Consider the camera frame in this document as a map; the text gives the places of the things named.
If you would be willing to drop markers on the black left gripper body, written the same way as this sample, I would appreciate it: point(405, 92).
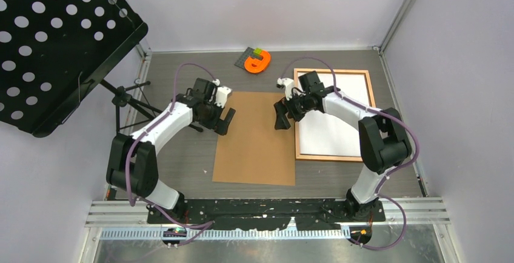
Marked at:
point(211, 116)

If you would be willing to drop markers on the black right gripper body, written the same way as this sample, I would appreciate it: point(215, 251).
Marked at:
point(299, 106)

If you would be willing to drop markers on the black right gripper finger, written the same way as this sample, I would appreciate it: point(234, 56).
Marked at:
point(282, 122)
point(280, 108)

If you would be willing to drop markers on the wooden picture frame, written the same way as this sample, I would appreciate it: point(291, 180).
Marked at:
point(321, 158)

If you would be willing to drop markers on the landscape photo print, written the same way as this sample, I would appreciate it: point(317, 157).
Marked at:
point(337, 124)

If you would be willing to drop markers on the brown cardboard backing board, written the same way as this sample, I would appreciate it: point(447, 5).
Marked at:
point(252, 151)

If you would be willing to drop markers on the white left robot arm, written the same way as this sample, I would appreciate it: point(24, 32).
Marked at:
point(132, 165)

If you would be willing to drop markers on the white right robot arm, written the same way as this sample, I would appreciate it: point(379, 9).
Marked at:
point(383, 141)

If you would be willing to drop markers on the grey lego baseplate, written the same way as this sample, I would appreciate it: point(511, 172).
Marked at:
point(240, 62)

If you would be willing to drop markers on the green lego brick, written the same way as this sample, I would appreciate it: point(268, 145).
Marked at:
point(257, 53)

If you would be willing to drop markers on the black perforated music stand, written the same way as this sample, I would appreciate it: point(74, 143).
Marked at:
point(55, 52)

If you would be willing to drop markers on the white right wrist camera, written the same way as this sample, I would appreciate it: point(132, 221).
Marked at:
point(287, 85)

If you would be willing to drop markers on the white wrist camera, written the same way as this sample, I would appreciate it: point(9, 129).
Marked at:
point(287, 85)
point(222, 94)

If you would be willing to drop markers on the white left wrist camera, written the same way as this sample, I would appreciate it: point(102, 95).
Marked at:
point(222, 94)

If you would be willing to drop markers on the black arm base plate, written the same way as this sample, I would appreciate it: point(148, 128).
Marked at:
point(266, 214)

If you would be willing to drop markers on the aluminium rail with ruler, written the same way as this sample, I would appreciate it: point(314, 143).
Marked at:
point(119, 221)

